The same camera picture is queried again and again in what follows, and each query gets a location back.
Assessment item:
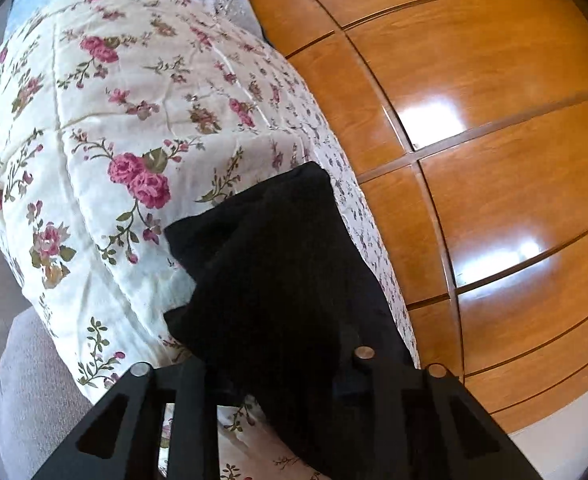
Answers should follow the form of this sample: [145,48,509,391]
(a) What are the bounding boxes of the grey trouser leg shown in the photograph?
[0,308,92,479]

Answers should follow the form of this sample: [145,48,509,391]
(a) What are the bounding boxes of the wooden wardrobe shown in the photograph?
[251,0,588,431]

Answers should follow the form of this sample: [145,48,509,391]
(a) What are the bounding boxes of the black pants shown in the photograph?
[165,162,411,479]

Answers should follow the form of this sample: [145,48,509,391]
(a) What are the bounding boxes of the floral bedspread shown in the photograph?
[0,0,422,480]

